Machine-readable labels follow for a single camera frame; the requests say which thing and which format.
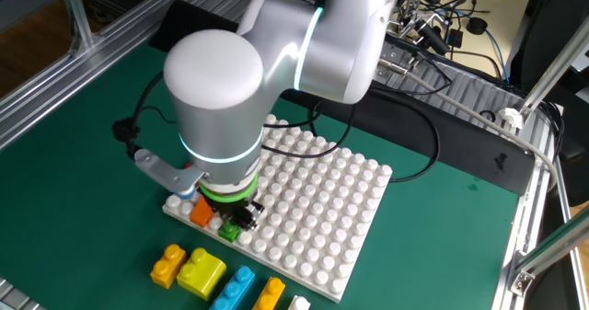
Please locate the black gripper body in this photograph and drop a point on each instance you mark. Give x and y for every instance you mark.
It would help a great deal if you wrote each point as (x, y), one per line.
(227, 211)

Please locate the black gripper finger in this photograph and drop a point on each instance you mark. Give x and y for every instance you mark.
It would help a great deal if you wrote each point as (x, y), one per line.
(248, 215)

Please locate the green two-stud block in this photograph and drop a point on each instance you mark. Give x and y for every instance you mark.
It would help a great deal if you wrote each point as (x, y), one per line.
(228, 232)

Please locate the orange curved block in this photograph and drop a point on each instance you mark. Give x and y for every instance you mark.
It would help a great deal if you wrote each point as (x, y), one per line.
(200, 214)

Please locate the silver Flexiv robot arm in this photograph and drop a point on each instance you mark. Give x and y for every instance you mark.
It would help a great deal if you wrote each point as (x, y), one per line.
(221, 94)

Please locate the white studded baseplate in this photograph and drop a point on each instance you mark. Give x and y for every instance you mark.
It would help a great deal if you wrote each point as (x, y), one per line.
(313, 218)

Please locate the lime yellow large block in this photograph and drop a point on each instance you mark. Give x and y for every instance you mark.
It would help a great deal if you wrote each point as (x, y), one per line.
(202, 275)

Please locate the light blue three-stud block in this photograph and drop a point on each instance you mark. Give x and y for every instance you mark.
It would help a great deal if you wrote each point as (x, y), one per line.
(232, 291)

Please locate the yellow two-stud block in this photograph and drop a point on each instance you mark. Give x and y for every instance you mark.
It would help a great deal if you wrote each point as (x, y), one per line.
(166, 266)

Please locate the yellow four-stud block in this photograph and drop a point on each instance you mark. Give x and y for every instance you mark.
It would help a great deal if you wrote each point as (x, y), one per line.
(269, 296)

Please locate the white four-stud block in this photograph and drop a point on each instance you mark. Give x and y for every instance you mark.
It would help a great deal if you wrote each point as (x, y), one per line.
(299, 304)

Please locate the green table mat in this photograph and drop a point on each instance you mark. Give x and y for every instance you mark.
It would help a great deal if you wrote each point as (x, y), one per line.
(437, 236)

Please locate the white crumpled tape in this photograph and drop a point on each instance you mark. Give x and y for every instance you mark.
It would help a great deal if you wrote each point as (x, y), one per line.
(511, 117)

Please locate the black round puck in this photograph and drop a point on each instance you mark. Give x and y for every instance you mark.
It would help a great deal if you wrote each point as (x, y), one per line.
(476, 25)

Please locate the aluminium diagonal strut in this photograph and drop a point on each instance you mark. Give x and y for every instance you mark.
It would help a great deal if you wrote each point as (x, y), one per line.
(552, 250)
(557, 66)

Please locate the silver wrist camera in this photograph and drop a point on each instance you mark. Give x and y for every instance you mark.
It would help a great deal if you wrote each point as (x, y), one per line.
(168, 172)

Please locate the aluminium table frame rail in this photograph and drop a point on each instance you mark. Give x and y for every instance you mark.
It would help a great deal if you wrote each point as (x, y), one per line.
(520, 236)
(46, 103)

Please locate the aluminium vertical post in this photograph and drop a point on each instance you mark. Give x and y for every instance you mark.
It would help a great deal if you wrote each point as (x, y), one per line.
(76, 15)

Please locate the black camera on stand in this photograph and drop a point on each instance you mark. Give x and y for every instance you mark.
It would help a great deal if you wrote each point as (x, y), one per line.
(432, 36)

